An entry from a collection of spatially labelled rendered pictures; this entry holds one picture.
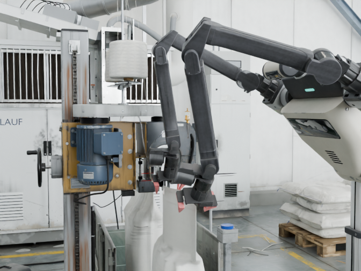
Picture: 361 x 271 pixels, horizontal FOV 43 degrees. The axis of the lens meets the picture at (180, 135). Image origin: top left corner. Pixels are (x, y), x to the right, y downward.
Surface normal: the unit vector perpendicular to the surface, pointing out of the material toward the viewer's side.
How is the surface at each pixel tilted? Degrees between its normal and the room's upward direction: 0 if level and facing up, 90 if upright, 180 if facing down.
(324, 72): 116
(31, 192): 90
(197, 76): 126
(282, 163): 90
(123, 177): 90
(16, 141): 90
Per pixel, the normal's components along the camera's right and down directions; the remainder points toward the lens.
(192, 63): -0.04, 0.48
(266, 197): 0.28, 0.05
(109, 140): 0.65, 0.04
